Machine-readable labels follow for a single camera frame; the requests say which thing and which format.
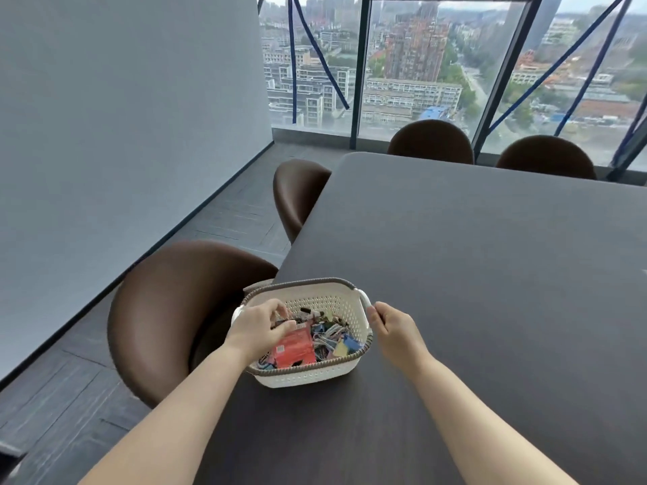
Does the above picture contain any dark slanted window post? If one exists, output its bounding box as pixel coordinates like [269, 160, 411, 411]
[471, 0, 546, 153]

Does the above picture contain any red packet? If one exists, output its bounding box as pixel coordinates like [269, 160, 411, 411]
[268, 329, 315, 369]

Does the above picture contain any dark grey object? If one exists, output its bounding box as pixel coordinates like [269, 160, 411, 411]
[0, 441, 27, 479]

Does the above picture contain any pile of colourful binder clips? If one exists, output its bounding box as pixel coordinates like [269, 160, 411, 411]
[257, 308, 365, 372]

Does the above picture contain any person's right hand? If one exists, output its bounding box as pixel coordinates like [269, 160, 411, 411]
[366, 302, 431, 372]

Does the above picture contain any person's right forearm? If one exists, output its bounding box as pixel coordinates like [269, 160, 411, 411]
[392, 349, 580, 485]

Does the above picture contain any dark upright window post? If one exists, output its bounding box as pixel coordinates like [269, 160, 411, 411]
[350, 0, 373, 151]

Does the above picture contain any brown leather chair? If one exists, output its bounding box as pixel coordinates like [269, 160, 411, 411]
[387, 119, 475, 165]
[106, 240, 280, 410]
[495, 135, 598, 181]
[273, 159, 333, 244]

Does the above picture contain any white perforated plastic basket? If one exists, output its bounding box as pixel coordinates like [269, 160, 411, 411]
[231, 278, 375, 389]

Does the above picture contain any person's left forearm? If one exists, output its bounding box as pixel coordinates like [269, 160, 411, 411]
[78, 341, 253, 485]

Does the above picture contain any person's left hand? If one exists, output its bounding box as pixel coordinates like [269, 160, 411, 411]
[224, 299, 299, 367]

